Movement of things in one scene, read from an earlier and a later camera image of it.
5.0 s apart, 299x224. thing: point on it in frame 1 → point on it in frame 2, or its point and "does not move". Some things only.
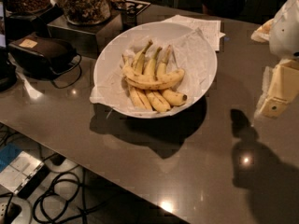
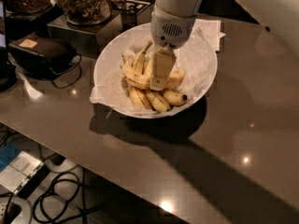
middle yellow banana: [156, 96] does not move
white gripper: [286, 32] → [171, 30]
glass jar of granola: [85, 5] does not move
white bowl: [191, 50] does not move
